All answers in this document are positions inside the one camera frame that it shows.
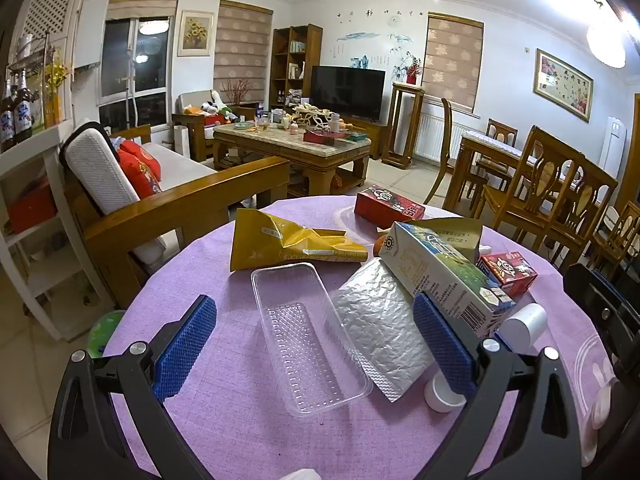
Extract white radiator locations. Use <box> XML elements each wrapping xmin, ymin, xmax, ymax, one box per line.
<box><xmin>414</xmin><ymin>111</ymin><xmax>453</xmax><ymax>162</ymax></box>

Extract white tower appliance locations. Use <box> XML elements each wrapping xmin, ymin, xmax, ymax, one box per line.
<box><xmin>599</xmin><ymin>117</ymin><xmax>627</xmax><ymax>172</ymax></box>

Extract wooden sofa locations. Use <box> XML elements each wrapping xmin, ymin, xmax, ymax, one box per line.
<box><xmin>60</xmin><ymin>120</ymin><xmax>292</xmax><ymax>311</ymax></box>

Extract silver foil bag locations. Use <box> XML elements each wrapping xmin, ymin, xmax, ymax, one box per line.
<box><xmin>331</xmin><ymin>257</ymin><xmax>436</xmax><ymax>403</ymax></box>

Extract wooden armchair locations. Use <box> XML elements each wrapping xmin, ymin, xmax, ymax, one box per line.
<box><xmin>172</xmin><ymin>90</ymin><xmax>257</xmax><ymax>162</ymax></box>

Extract red printed cushion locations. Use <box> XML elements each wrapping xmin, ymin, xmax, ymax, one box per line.
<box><xmin>117</xmin><ymin>147</ymin><xmax>162</xmax><ymax>200</ymax></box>
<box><xmin>120</xmin><ymin>140</ymin><xmax>162</xmax><ymax>181</ymax></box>

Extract white plush dog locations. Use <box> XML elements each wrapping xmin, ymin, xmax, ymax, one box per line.
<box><xmin>200</xmin><ymin>89</ymin><xmax>233</xmax><ymax>117</ymax></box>

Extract glass beer bottle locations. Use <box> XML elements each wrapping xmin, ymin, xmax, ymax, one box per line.
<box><xmin>0</xmin><ymin>77</ymin><xmax>17</xmax><ymax>153</ymax></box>
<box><xmin>13</xmin><ymin>67</ymin><xmax>34</xmax><ymax>144</ymax></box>

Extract yellow snack bag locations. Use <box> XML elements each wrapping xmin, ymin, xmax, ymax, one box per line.
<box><xmin>230</xmin><ymin>208</ymin><xmax>369</xmax><ymax>272</ymax></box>

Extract round ceiling lamp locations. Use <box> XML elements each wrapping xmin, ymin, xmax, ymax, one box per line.
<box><xmin>586</xmin><ymin>14</ymin><xmax>627</xmax><ymax>69</ymax></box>

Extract wooden bookshelf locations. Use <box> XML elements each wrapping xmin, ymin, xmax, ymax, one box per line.
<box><xmin>269</xmin><ymin>23</ymin><xmax>324</xmax><ymax>111</ymax></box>

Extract black flat television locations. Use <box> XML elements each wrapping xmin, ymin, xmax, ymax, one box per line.
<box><xmin>311</xmin><ymin>65</ymin><xmax>386</xmax><ymax>122</ymax></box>

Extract wooden dining chair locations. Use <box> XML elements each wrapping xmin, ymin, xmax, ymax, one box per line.
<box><xmin>542</xmin><ymin>157</ymin><xmax>620</xmax><ymax>268</ymax></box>
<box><xmin>481</xmin><ymin>125</ymin><xmax>587</xmax><ymax>243</ymax></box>
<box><xmin>586</xmin><ymin>200</ymin><xmax>640</xmax><ymax>272</ymax></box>
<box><xmin>486</xmin><ymin>118</ymin><xmax>519</xmax><ymax>143</ymax></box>
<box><xmin>426</xmin><ymin>97</ymin><xmax>489</xmax><ymax>202</ymax></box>

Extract white plastic cylinder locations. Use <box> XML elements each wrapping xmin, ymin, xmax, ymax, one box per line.
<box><xmin>495</xmin><ymin>303</ymin><xmax>547</xmax><ymax>356</ymax></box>

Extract clear plastic tray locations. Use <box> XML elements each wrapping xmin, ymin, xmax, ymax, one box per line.
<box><xmin>250</xmin><ymin>262</ymin><xmax>373</xmax><ymax>417</ymax></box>

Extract wooden dining table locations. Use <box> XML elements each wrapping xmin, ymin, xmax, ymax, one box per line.
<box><xmin>442</xmin><ymin>129</ymin><xmax>538</xmax><ymax>213</ymax></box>

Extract wooden plant stand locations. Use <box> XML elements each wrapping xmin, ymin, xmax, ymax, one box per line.
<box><xmin>382</xmin><ymin>81</ymin><xmax>426</xmax><ymax>169</ymax></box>

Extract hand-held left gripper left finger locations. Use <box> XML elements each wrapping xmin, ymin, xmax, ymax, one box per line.
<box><xmin>47</xmin><ymin>294</ymin><xmax>218</xmax><ymax>480</ymax></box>

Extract yellow artificial flowers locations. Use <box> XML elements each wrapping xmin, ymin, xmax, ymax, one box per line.
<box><xmin>44</xmin><ymin>60</ymin><xmax>70</xmax><ymax>128</ymax></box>

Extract white round cap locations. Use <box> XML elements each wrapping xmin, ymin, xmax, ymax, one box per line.
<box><xmin>424</xmin><ymin>375</ymin><xmax>467</xmax><ymax>412</ymax></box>

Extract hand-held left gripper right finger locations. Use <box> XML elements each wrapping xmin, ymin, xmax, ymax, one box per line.
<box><xmin>412</xmin><ymin>292</ymin><xmax>583</xmax><ymax>480</ymax></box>

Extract green ball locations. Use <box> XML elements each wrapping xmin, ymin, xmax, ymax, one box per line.
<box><xmin>87</xmin><ymin>310</ymin><xmax>127</xmax><ymax>359</ymax></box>

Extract sunflower painting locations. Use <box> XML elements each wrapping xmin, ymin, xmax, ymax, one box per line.
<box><xmin>177</xmin><ymin>9</ymin><xmax>215</xmax><ymax>57</ymax></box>

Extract large red printed box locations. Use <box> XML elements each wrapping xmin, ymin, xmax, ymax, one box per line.
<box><xmin>354</xmin><ymin>185</ymin><xmax>426</xmax><ymax>231</ymax></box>

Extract small red drink box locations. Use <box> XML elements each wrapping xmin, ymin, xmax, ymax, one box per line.
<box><xmin>477</xmin><ymin>251</ymin><xmax>538</xmax><ymax>297</ymax></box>

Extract framed flower picture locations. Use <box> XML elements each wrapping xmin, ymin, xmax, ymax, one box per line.
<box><xmin>532</xmin><ymin>48</ymin><xmax>595</xmax><ymax>123</ymax></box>

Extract white and green milk carton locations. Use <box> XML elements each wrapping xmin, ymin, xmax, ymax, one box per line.
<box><xmin>381</xmin><ymin>217</ymin><xmax>517</xmax><ymax>338</ymax></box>

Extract white shelf unit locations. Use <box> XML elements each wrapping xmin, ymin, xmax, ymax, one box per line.
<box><xmin>0</xmin><ymin>122</ymin><xmax>103</xmax><ymax>343</ymax></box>

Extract patterned window blind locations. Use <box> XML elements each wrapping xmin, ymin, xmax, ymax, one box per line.
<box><xmin>214</xmin><ymin>0</ymin><xmax>274</xmax><ymax>103</ymax></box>
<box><xmin>107</xmin><ymin>0</ymin><xmax>179</xmax><ymax>22</ymax></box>
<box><xmin>421</xmin><ymin>11</ymin><xmax>485</xmax><ymax>115</ymax></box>

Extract wooden coffee table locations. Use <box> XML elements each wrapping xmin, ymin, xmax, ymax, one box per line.
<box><xmin>212</xmin><ymin>121</ymin><xmax>372</xmax><ymax>197</ymax></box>

